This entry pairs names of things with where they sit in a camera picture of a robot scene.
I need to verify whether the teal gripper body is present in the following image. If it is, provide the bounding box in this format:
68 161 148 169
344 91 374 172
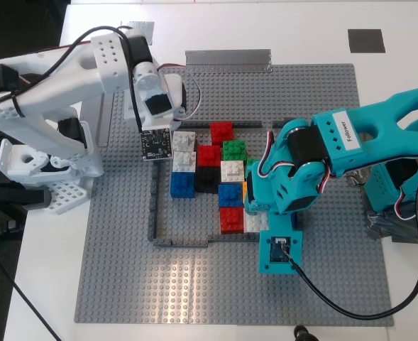
243 159 326 231

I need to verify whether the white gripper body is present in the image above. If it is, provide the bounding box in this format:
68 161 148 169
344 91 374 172
133 63 189 131

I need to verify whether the white brick cube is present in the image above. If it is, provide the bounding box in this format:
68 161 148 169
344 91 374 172
243 207 270 234
220 160 245 184
172 151 198 174
172 131 198 153

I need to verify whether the red brick cube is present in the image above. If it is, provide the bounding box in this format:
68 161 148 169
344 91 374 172
219 207 245 234
197 144 222 168
210 121 234 146

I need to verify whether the black brick cube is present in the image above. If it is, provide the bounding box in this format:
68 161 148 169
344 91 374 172
195 166 221 195

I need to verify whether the square grey tape patch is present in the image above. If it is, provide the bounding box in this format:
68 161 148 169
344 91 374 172
126 21 155 47

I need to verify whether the grey studded baseplate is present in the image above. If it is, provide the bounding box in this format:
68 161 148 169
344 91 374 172
73 63 396 327

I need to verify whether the black knob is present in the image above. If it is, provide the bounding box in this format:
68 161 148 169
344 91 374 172
293 325 319 341

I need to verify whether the square dark tape patch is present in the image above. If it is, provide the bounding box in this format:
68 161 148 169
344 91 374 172
347 28 386 54

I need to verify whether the black table clamp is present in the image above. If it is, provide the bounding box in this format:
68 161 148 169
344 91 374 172
0 185 53 211

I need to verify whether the black camera circuit board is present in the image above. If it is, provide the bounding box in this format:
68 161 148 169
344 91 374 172
140 128 175 162

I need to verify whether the teal camera mount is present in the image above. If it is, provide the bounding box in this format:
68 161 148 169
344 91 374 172
258 229 304 275

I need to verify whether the grey duct tape strip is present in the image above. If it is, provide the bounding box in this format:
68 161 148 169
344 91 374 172
185 48 274 75
346 170 368 188
94 91 116 148

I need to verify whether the crumpled grey duct tape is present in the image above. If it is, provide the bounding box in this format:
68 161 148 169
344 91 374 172
364 209 418 244

